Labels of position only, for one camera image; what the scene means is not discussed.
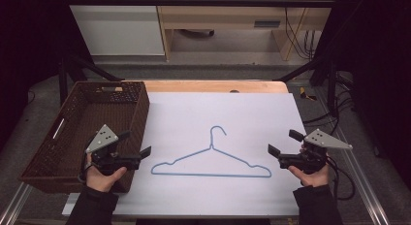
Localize wooden table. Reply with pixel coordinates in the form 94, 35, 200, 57
124, 80, 290, 94

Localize brown woven plastic basket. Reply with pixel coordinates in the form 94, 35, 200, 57
17, 80, 151, 194

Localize black wall cables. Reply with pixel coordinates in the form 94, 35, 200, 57
280, 0, 323, 61

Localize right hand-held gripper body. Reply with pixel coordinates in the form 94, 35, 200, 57
277, 128, 354, 175

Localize person's right hand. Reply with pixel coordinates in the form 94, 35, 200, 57
287, 165, 331, 188

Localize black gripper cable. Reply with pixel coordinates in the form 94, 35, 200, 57
325, 154, 357, 202

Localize black floor cables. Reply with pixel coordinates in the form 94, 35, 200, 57
302, 71, 357, 136

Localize aluminium rail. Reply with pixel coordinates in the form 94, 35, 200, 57
0, 181, 33, 225
314, 87, 392, 225

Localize black curtain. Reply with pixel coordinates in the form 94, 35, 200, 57
309, 0, 411, 190
0, 0, 95, 151

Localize blue wire clothes hanger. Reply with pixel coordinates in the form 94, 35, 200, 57
150, 125, 272, 178

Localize black metal frame bar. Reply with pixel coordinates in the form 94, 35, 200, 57
62, 0, 337, 9

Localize person's left hand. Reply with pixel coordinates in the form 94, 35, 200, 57
84, 153, 128, 193

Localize black wrist strap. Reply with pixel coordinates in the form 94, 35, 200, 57
77, 162, 95, 184

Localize white sheet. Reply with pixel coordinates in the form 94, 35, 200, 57
61, 91, 307, 217

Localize light wooden desk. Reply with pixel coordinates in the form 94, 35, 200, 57
154, 0, 338, 62

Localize white cabinet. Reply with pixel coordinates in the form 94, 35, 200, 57
63, 0, 166, 57

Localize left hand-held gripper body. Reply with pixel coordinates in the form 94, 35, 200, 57
84, 123, 142, 177

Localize yellow and black tool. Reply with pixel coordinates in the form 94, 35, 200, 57
299, 86, 318, 102

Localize black metal stand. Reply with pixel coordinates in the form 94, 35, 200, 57
274, 53, 340, 117
57, 51, 125, 107

